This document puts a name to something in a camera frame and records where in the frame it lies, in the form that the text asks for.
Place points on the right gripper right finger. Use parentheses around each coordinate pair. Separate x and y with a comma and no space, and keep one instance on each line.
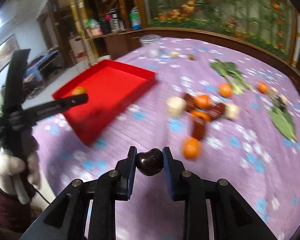
(185,186)

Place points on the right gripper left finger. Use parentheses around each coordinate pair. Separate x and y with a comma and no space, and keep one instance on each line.
(116,184)

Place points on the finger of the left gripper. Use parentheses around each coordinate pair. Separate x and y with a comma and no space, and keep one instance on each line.
(13,96)
(60,106)

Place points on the mandarin orange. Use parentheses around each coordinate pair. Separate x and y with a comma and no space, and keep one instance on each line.
(191,148)

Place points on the long red date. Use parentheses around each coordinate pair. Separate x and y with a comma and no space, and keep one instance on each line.
(199,128)

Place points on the white sugarcane piece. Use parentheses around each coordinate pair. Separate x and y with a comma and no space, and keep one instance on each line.
(175,106)
(231,111)

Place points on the small red date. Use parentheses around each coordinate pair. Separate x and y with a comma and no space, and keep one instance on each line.
(190,102)

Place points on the white gloved left hand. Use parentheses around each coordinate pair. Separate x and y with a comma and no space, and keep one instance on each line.
(11,168)

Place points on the red tray box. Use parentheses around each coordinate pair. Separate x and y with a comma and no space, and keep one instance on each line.
(111,87)

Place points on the purple floral tablecloth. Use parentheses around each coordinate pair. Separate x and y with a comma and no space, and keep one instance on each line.
(215,137)

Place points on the large green leaf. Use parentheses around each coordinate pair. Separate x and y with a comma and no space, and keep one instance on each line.
(282,120)

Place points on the black thermos jug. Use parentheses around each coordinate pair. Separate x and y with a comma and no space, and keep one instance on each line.
(114,20)

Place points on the bok choy stalk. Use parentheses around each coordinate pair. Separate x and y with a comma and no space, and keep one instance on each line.
(233,76)

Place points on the dark fruit on leaf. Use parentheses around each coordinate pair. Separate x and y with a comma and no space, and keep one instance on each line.
(282,102)

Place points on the small green olive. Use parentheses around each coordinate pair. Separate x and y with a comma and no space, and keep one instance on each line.
(191,57)

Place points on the small white piece near cup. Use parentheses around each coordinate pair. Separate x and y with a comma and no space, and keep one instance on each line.
(174,54)

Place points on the clear plastic cup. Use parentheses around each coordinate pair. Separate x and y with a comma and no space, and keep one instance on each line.
(150,45)

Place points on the green label water bottle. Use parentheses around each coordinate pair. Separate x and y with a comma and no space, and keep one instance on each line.
(135,19)

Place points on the framed wall painting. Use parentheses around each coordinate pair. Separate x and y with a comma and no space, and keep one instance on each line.
(7,49)

